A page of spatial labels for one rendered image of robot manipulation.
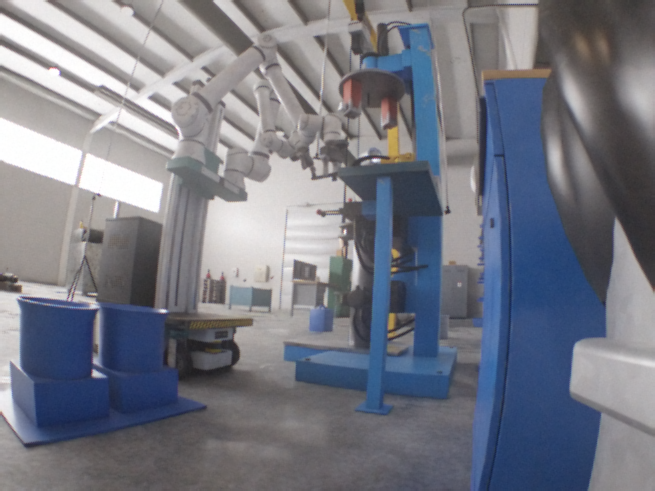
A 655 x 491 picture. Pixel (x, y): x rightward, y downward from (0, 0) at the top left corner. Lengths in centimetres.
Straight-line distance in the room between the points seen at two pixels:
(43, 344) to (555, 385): 123
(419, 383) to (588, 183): 160
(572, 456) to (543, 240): 40
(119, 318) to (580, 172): 125
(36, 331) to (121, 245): 112
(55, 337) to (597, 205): 115
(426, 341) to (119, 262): 196
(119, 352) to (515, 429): 116
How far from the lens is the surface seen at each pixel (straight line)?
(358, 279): 244
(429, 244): 236
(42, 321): 112
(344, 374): 186
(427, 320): 233
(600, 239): 24
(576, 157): 26
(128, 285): 204
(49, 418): 115
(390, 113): 302
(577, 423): 70
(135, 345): 128
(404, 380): 178
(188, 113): 180
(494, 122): 72
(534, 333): 64
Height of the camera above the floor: 46
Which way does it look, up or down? 9 degrees up
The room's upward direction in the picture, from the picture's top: 3 degrees clockwise
